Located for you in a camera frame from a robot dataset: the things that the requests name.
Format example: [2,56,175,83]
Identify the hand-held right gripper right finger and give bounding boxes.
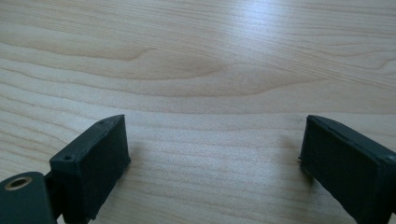
[299,114,396,224]

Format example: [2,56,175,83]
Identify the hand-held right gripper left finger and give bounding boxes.
[49,114,132,224]

